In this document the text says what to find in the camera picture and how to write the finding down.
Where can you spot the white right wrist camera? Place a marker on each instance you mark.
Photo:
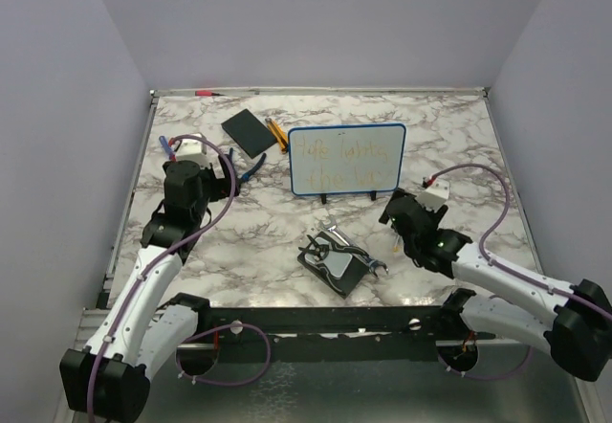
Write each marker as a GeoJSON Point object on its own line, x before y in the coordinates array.
{"type": "Point", "coordinates": [434, 195]}

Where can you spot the yellow pencil behind whiteboard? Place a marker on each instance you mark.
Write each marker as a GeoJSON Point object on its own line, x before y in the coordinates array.
{"type": "Point", "coordinates": [279, 134]}

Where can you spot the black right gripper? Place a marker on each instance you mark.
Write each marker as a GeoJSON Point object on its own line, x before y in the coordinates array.
{"type": "Point", "coordinates": [437, 216]}

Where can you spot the yellow capped white marker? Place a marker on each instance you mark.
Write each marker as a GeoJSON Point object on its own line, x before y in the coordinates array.
{"type": "Point", "coordinates": [396, 244]}

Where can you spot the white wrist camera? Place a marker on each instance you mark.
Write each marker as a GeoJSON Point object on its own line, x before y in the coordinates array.
{"type": "Point", "coordinates": [434, 195]}
{"type": "Point", "coordinates": [191, 150]}

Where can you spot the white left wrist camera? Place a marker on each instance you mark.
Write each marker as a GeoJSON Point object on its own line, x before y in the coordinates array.
{"type": "Point", "coordinates": [191, 150]}

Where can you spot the blue red screwdriver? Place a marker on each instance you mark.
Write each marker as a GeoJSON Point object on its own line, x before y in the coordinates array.
{"type": "Point", "coordinates": [169, 152]}

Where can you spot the blue framed whiteboard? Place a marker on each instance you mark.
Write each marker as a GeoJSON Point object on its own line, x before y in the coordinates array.
{"type": "Point", "coordinates": [343, 159]}

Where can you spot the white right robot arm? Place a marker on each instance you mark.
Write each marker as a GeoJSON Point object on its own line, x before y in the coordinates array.
{"type": "Point", "coordinates": [570, 322]}

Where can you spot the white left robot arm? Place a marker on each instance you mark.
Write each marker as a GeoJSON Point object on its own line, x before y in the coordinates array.
{"type": "Point", "coordinates": [110, 377]}

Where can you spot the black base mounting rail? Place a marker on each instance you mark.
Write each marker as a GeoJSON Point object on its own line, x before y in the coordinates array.
{"type": "Point", "coordinates": [313, 335]}

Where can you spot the red marker on rail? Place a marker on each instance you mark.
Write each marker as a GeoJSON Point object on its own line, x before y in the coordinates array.
{"type": "Point", "coordinates": [207, 93]}

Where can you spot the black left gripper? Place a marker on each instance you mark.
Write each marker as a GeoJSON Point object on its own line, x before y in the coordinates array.
{"type": "Point", "coordinates": [222, 186]}

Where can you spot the black flat box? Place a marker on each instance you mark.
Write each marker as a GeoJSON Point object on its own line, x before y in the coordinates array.
{"type": "Point", "coordinates": [252, 136]}

